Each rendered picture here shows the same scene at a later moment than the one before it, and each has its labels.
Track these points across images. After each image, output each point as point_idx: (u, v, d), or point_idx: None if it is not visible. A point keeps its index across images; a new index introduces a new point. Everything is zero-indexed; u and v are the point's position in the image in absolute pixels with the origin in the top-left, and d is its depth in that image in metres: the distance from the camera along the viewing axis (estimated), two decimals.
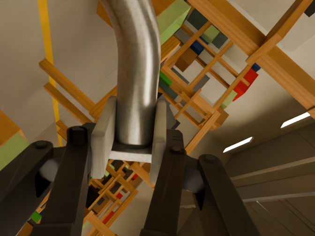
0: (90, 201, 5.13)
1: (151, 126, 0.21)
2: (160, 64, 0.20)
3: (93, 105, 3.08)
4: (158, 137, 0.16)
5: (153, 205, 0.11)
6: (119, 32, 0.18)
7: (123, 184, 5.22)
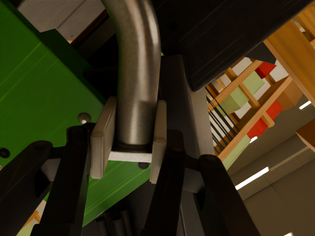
0: None
1: (152, 125, 0.21)
2: (160, 63, 0.20)
3: None
4: (158, 137, 0.16)
5: (153, 205, 0.11)
6: (121, 30, 0.18)
7: None
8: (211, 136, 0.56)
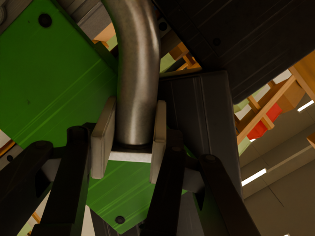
0: None
1: (151, 125, 0.21)
2: (160, 63, 0.20)
3: None
4: (158, 137, 0.16)
5: (153, 205, 0.11)
6: (120, 30, 0.19)
7: None
8: None
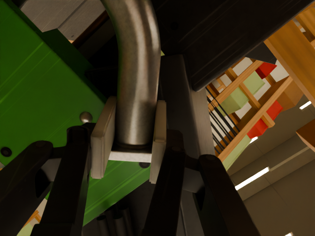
0: None
1: (151, 125, 0.21)
2: (160, 63, 0.20)
3: None
4: (158, 137, 0.16)
5: (153, 205, 0.11)
6: (120, 30, 0.18)
7: None
8: (211, 136, 0.56)
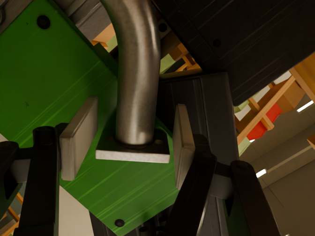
0: None
1: (152, 125, 0.21)
2: (160, 64, 0.20)
3: None
4: (186, 143, 0.16)
5: (175, 210, 0.11)
6: (120, 31, 0.19)
7: None
8: None
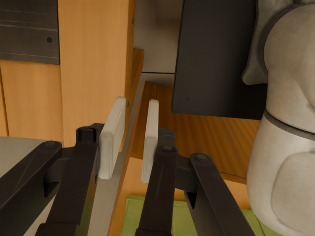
0: None
1: None
2: None
3: None
4: (149, 136, 0.16)
5: (146, 205, 0.11)
6: None
7: None
8: None
